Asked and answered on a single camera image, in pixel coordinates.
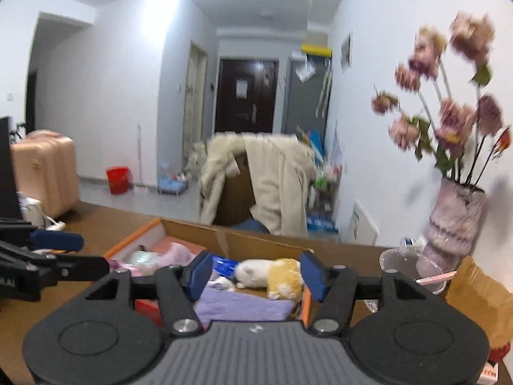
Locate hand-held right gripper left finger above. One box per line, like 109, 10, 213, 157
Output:
85, 250, 214, 335

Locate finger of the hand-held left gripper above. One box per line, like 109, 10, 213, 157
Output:
0, 218, 86, 252
0, 242, 110, 286

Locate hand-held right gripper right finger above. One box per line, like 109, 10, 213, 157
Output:
300, 251, 423, 338

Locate light purple fuzzy sock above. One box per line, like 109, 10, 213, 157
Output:
154, 245, 197, 269

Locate yellow white plush dog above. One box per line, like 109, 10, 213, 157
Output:
233, 257, 305, 301

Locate purple knit cloth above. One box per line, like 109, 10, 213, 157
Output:
193, 287, 295, 322

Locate red cardboard box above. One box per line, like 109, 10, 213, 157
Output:
103, 217, 385, 329

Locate pink flat box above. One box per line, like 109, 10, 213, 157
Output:
148, 237, 205, 255

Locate blue carton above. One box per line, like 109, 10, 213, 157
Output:
307, 214, 339, 233

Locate clear plastic bag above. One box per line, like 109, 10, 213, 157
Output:
120, 249, 161, 273

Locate pink suitcase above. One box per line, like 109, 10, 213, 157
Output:
10, 129, 80, 219

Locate clear plastic bowl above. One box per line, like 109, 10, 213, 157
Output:
379, 248, 447, 295

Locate brown wooden chair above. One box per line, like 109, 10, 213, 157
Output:
214, 156, 269, 233

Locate red bucket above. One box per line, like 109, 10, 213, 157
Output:
106, 166, 131, 195

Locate blue pet bed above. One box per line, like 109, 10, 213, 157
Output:
157, 174, 189, 195

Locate cluttered storage rack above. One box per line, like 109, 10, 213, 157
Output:
297, 126, 345, 215

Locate beige coat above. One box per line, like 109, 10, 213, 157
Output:
198, 132, 317, 238

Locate crumpled plastic bottle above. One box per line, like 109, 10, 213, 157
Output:
399, 236, 427, 251

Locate white mop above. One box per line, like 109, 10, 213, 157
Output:
134, 124, 149, 193

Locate pink plastic spoon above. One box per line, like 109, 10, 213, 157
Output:
416, 271, 458, 285

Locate grey refrigerator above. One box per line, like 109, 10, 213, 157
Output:
281, 54, 333, 137

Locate brown crinkled paper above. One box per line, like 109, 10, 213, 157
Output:
445, 257, 513, 349

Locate dark entrance door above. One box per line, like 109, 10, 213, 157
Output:
214, 58, 279, 134

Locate pale interior door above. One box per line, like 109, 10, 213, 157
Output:
182, 42, 209, 157

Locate dried pink flowers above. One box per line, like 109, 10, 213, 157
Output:
371, 11, 513, 193

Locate yellow box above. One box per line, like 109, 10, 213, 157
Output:
301, 43, 334, 57

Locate white wall panel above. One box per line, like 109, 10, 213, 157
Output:
353, 200, 379, 245

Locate framed wall picture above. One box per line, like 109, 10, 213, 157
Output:
341, 31, 354, 73

